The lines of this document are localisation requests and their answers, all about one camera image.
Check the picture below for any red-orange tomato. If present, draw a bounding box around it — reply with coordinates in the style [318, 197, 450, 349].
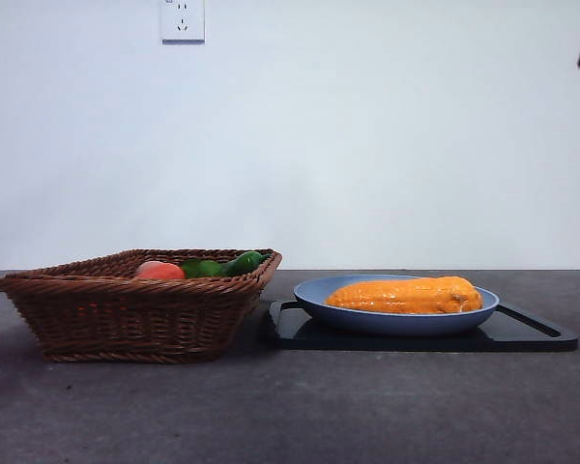
[133, 260, 187, 280]

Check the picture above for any orange-yellow corn cob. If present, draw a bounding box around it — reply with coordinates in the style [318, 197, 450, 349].
[324, 275, 484, 316]

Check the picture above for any black rectangular tray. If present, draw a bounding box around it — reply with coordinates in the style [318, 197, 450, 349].
[258, 299, 580, 353]

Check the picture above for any green pepper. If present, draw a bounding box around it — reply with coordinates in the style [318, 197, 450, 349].
[218, 250, 274, 277]

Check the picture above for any blue round plate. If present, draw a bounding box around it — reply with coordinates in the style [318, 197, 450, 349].
[292, 274, 502, 338]

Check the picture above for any brown wicker basket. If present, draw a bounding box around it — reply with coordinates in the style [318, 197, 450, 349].
[0, 247, 283, 364]

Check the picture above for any white wall socket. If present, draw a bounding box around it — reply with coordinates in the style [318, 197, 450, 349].
[160, 0, 207, 45]

